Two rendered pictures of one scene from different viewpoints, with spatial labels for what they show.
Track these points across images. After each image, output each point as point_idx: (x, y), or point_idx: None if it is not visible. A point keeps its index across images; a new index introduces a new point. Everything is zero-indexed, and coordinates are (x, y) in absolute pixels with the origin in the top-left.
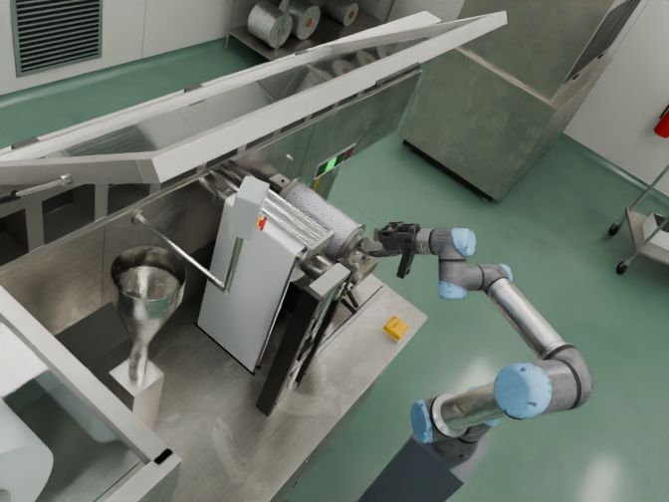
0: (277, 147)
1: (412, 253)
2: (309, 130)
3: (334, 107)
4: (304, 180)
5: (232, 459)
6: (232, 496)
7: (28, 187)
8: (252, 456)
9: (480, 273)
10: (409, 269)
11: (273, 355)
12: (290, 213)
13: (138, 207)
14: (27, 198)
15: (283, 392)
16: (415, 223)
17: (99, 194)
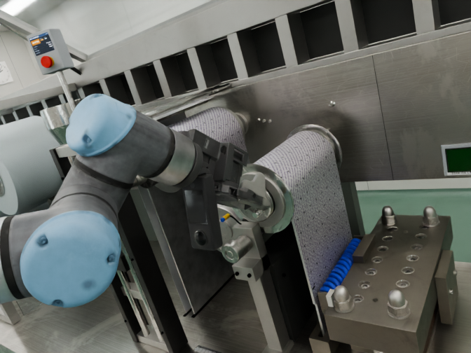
0: (299, 84)
1: (190, 192)
2: (362, 68)
3: (424, 31)
4: (415, 167)
5: (94, 332)
6: (61, 343)
7: (94, 67)
8: (93, 344)
9: (55, 201)
10: (198, 232)
11: (212, 321)
12: (173, 111)
13: (158, 106)
14: (96, 74)
15: (154, 337)
16: (199, 131)
17: (130, 85)
